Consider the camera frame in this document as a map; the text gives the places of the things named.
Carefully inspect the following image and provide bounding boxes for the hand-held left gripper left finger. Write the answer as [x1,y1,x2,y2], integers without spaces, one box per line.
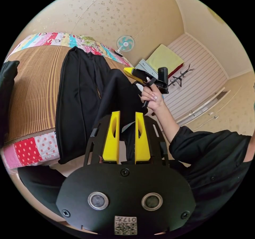
[102,111,121,163]

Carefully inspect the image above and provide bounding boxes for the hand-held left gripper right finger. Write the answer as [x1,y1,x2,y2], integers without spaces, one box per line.
[135,112,151,164]

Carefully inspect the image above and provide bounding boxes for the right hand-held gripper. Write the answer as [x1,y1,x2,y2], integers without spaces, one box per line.
[123,67,170,94]

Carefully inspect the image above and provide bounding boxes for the black long pants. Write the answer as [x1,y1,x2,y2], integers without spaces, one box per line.
[55,46,149,165]

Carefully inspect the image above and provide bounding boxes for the person's right forearm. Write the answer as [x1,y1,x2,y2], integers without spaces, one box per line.
[153,101,199,162]

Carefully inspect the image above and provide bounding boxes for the person's right hand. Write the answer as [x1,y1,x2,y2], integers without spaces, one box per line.
[136,76,166,112]

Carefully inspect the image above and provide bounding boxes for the small teal fan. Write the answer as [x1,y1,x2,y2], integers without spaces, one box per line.
[114,35,136,57]

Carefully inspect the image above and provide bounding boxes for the black coat rack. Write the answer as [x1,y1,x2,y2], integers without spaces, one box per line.
[169,63,195,88]

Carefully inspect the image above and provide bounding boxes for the person's body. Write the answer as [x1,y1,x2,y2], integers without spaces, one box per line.
[17,127,255,236]

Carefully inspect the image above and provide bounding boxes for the bed with striped mat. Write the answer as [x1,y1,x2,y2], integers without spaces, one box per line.
[0,31,136,170]

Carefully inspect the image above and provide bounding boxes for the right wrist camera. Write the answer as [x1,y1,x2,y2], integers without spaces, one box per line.
[158,66,169,85]

